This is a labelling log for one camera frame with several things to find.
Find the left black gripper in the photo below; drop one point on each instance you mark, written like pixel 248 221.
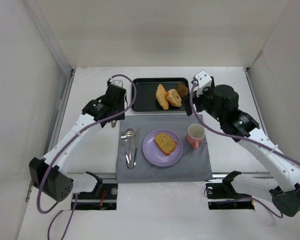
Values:
pixel 117 110

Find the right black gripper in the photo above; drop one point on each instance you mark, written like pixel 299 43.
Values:
pixel 190 105

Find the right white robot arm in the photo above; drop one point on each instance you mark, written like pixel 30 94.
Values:
pixel 283 189

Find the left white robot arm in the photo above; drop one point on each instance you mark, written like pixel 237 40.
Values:
pixel 54 165

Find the dark brown bread piece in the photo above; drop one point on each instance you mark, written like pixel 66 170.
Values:
pixel 182 90

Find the bread roll piece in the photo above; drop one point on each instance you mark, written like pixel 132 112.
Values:
pixel 174 98

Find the orange bread slice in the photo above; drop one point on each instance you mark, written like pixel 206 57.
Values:
pixel 161 97

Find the black baking tray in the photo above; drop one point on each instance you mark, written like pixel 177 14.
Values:
pixel 146 88

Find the pink mug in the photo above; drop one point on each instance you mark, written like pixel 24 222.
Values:
pixel 195 135

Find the metal spoon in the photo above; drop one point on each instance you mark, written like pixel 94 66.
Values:
pixel 130 134

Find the metal fork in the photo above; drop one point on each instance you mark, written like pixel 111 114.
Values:
pixel 123 138

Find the metal knife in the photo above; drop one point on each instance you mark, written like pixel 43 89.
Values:
pixel 136 143

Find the purple plate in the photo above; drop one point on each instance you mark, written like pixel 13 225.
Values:
pixel 153 153

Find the grey cloth placemat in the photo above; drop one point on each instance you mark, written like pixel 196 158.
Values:
pixel 193 165

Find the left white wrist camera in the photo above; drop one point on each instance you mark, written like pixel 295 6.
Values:
pixel 112 81

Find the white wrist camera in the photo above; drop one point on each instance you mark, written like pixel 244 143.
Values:
pixel 112 81
pixel 202 80

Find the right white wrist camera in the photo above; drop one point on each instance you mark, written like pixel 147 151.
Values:
pixel 202 80

